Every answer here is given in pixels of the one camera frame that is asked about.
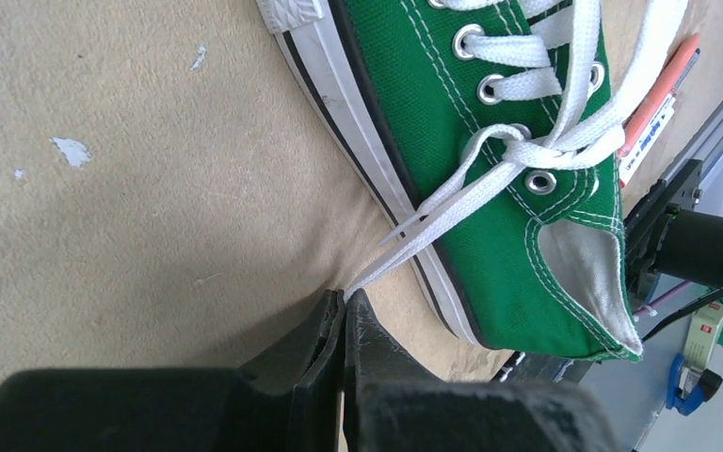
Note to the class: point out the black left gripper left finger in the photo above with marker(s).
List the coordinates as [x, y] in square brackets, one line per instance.
[285, 399]

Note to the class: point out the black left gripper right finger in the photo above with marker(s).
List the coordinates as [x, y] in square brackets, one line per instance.
[393, 403]

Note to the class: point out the white shoelace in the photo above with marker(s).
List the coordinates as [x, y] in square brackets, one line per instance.
[557, 58]

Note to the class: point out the green canvas sneaker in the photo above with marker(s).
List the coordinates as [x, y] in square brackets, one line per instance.
[540, 268]

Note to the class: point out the green box with label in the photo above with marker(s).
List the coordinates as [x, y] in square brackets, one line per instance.
[704, 337]

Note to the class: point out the red white marker pen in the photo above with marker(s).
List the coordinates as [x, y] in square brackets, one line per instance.
[629, 161]

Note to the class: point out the orange marker pen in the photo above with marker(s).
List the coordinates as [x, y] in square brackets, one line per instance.
[666, 84]

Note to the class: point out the blue handled tool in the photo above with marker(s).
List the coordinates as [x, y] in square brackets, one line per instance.
[688, 388]

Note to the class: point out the silver aluminium frame rail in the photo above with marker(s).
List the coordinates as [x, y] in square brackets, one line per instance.
[706, 146]

